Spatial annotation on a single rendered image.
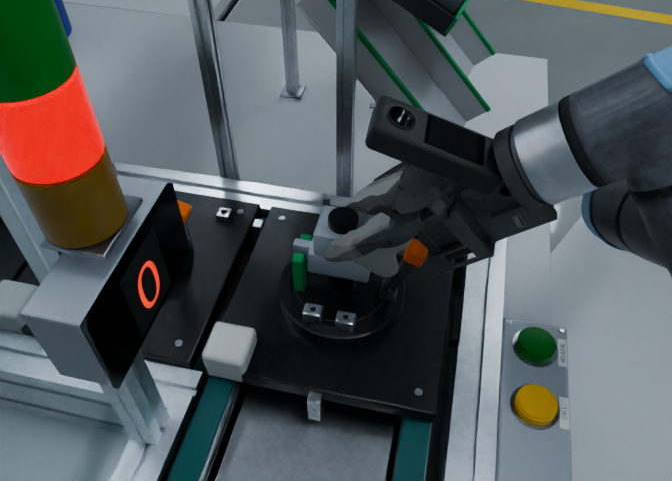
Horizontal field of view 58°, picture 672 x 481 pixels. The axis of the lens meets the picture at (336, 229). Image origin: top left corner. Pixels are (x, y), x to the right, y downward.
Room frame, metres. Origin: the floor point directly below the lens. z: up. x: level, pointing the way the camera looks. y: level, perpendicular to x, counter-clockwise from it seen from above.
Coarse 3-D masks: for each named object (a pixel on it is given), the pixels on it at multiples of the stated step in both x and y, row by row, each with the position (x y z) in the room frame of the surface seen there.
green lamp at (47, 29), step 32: (0, 0) 0.23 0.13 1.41; (32, 0) 0.24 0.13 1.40; (0, 32) 0.23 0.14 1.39; (32, 32) 0.24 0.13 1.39; (64, 32) 0.26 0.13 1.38; (0, 64) 0.23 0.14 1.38; (32, 64) 0.23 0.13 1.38; (64, 64) 0.25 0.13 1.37; (0, 96) 0.23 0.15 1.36; (32, 96) 0.23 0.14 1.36
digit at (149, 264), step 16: (144, 240) 0.26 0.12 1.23; (144, 256) 0.25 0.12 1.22; (160, 256) 0.27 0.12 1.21; (128, 272) 0.23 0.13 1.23; (144, 272) 0.25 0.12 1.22; (160, 272) 0.26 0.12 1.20; (128, 288) 0.23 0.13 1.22; (144, 288) 0.24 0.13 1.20; (160, 288) 0.26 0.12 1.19; (128, 304) 0.22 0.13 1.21; (144, 304) 0.24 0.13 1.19; (144, 320) 0.23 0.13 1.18
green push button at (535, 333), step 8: (528, 328) 0.37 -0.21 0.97; (536, 328) 0.37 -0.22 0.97; (520, 336) 0.36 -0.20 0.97; (528, 336) 0.36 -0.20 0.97; (536, 336) 0.36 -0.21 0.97; (544, 336) 0.36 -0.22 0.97; (552, 336) 0.36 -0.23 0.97; (520, 344) 0.35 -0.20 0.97; (528, 344) 0.35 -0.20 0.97; (536, 344) 0.35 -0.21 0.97; (544, 344) 0.35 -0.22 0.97; (552, 344) 0.35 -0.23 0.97; (520, 352) 0.34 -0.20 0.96; (528, 352) 0.34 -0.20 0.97; (536, 352) 0.34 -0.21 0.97; (544, 352) 0.34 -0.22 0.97; (552, 352) 0.34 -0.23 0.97; (536, 360) 0.33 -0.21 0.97; (544, 360) 0.33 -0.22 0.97
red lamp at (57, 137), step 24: (48, 96) 0.24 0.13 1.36; (72, 96) 0.25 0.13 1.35; (0, 120) 0.23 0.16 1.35; (24, 120) 0.23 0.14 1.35; (48, 120) 0.23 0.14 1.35; (72, 120) 0.24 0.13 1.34; (96, 120) 0.26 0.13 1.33; (0, 144) 0.23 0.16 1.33; (24, 144) 0.23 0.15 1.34; (48, 144) 0.23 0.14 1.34; (72, 144) 0.24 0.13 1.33; (96, 144) 0.25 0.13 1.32; (24, 168) 0.23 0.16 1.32; (48, 168) 0.23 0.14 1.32; (72, 168) 0.23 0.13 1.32
